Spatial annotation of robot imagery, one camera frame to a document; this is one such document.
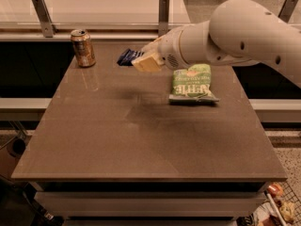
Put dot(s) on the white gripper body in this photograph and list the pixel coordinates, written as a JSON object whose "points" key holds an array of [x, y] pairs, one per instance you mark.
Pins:
{"points": [[168, 49]]}

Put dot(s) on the right metal railing bracket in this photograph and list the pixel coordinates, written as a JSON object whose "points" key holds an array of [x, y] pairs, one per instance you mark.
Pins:
{"points": [[287, 9]]}

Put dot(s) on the metal railing bracket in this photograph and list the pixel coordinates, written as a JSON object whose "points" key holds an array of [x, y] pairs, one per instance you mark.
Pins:
{"points": [[287, 9], [163, 17], [46, 24]]}

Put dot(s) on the middle metal railing bracket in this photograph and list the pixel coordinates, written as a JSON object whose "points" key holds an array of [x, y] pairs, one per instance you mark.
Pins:
{"points": [[163, 17]]}

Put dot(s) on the brown table with drawers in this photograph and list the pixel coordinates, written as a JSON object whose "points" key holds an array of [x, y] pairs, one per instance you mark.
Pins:
{"points": [[110, 145]]}

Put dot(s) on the left metal railing bracket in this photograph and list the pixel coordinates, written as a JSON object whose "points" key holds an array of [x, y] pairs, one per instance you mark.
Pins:
{"points": [[46, 24]]}

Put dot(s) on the orange soda can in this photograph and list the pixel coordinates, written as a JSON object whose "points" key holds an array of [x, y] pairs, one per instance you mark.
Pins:
{"points": [[83, 48]]}

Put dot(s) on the blue rxbar wrapper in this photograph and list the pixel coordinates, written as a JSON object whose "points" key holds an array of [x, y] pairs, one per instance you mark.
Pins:
{"points": [[126, 58]]}

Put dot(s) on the green kettle chips bag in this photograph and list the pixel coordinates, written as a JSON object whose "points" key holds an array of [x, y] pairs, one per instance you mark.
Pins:
{"points": [[192, 85]]}

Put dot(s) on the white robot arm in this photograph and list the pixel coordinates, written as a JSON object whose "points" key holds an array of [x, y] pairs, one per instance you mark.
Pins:
{"points": [[239, 33]]}

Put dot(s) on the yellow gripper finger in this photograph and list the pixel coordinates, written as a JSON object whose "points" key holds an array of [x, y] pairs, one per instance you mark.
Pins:
{"points": [[148, 62], [152, 45]]}

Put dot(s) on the wire basket with snacks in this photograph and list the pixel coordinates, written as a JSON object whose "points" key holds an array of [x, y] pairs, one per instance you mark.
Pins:
{"points": [[280, 208]]}

